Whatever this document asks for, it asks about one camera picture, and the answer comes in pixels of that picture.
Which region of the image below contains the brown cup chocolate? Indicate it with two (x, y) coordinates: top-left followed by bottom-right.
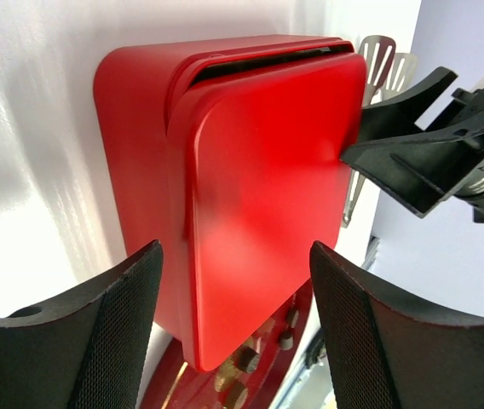
(279, 330), (294, 351)

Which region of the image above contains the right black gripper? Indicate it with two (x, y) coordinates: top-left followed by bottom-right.
(341, 66), (484, 223)

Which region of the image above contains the round red lacquer plate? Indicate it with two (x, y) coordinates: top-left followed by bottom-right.
(140, 281), (314, 409)

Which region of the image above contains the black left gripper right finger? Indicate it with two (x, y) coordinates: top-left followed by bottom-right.
(310, 242), (484, 408)

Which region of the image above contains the dark round centre chocolate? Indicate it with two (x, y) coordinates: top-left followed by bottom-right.
(233, 345), (261, 374)

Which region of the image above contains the red square box lid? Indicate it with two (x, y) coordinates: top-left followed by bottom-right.
(165, 54), (366, 371)

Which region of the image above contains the red square chocolate box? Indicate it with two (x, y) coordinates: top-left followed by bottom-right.
(92, 33), (356, 342)

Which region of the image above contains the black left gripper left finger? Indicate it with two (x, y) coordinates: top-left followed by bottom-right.
(0, 240), (164, 408)

